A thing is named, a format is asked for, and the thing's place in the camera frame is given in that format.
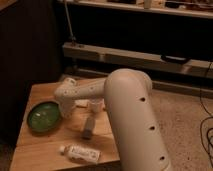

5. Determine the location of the grey rectangular bar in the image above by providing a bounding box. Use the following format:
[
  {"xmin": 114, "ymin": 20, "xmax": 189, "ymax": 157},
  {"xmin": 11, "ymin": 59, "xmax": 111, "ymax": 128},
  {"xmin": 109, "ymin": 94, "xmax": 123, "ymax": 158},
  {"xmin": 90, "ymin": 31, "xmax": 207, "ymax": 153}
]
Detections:
[{"xmin": 82, "ymin": 116, "xmax": 95, "ymax": 139}]

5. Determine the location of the white sponge block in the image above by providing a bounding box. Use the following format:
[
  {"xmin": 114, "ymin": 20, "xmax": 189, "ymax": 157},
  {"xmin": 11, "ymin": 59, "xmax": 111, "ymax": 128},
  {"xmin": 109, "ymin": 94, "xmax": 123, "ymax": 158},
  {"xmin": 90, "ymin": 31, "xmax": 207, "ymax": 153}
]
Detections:
[{"xmin": 76, "ymin": 100, "xmax": 88, "ymax": 108}]

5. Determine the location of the white plastic bottle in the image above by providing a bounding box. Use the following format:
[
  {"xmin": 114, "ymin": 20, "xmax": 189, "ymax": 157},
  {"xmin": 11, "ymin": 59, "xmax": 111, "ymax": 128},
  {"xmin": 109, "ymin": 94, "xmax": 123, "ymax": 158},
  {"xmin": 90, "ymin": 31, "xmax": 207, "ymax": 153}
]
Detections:
[{"xmin": 59, "ymin": 145, "xmax": 101, "ymax": 164}]

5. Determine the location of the black device on shelf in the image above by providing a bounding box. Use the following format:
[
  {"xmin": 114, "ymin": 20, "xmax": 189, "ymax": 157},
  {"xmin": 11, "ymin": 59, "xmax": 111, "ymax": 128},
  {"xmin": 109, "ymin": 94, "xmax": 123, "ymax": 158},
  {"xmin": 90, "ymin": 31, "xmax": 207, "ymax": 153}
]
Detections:
[{"xmin": 161, "ymin": 55, "xmax": 191, "ymax": 65}]

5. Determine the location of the wooden shelf unit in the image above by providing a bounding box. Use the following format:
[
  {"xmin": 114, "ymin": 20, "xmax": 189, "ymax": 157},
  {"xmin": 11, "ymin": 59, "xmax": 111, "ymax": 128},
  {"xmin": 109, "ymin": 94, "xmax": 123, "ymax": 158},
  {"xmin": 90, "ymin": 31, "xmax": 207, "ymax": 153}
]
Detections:
[{"xmin": 57, "ymin": 0, "xmax": 213, "ymax": 93}]

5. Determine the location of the metal stand pole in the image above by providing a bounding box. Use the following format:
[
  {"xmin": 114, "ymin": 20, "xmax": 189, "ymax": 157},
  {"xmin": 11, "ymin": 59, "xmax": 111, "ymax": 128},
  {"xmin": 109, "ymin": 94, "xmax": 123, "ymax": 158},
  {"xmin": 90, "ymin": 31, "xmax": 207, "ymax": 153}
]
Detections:
[{"xmin": 63, "ymin": 0, "xmax": 77, "ymax": 46}]

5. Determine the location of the clear plastic cup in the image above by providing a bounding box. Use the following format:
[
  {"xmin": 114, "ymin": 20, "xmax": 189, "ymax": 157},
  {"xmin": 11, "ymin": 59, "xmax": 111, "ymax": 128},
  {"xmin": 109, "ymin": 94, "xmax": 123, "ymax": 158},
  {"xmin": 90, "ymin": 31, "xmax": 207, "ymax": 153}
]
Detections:
[{"xmin": 88, "ymin": 99, "xmax": 103, "ymax": 113}]

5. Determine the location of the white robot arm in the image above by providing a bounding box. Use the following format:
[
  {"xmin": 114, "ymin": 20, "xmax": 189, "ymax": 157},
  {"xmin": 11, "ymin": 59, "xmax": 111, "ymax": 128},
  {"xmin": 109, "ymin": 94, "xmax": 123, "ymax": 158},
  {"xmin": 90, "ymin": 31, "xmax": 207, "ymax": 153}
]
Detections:
[{"xmin": 54, "ymin": 69, "xmax": 173, "ymax": 171}]

